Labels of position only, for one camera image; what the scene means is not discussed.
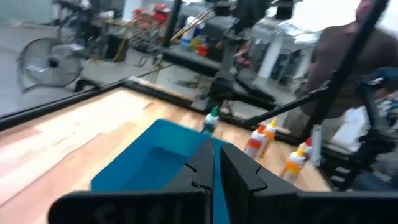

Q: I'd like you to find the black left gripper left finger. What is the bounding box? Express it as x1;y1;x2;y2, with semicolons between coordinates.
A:
164;138;216;192

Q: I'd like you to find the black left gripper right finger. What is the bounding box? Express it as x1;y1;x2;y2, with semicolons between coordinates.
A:
219;142;299;224

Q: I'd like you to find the green Chefmaster coloring bottle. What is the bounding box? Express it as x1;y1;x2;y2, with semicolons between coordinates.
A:
201;106;220;135

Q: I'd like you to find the blue plastic bin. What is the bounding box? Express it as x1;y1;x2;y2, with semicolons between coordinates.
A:
90;118;231;224

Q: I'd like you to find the yellow-topped spool left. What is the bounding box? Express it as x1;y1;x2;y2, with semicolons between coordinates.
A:
279;146;307;185

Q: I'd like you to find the black background desk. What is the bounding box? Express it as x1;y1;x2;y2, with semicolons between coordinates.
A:
157;45;223;77

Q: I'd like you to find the blue white container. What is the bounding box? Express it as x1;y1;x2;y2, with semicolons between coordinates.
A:
181;16;206;47

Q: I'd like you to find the black floor box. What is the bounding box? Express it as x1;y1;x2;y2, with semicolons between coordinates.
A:
104;34;129;62

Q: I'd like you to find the person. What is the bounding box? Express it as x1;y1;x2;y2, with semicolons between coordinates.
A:
300;0;398;121

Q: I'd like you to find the black upright pole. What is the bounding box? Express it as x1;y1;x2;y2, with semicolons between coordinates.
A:
161;0;183;48

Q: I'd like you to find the red parts bin shelf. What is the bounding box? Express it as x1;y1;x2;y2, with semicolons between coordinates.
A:
132;3;171;32

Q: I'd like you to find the black floor fan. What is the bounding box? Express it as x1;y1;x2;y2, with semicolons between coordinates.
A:
17;37;84;94

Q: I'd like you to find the grey aluminium bracket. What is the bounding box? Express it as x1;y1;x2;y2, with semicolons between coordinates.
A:
310;124;323;167

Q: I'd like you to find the black frame strut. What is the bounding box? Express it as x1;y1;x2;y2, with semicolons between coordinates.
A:
244;86;331;128

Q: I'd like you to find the black slanted frame post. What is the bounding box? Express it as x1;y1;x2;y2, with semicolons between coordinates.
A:
297;0;391;141

